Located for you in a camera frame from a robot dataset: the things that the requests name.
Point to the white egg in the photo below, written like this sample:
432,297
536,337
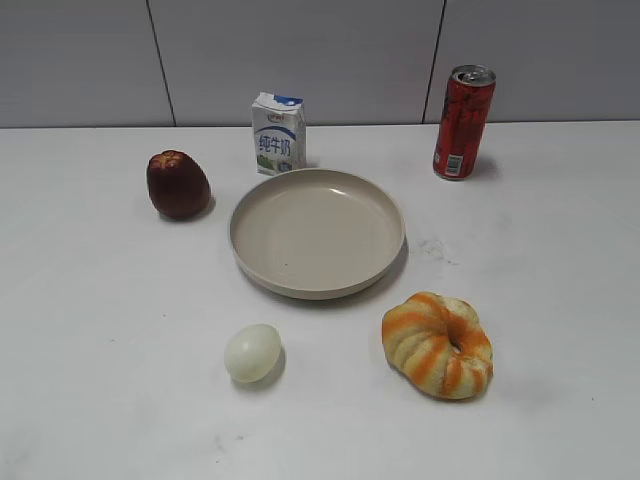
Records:
252,353

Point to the beige round plate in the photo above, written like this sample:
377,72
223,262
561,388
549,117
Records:
316,234

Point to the white blue milk carton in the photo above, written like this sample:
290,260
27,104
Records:
279,131

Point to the dark red apple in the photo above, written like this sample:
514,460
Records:
177,186

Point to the tall red soda can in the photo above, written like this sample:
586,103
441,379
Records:
468,97

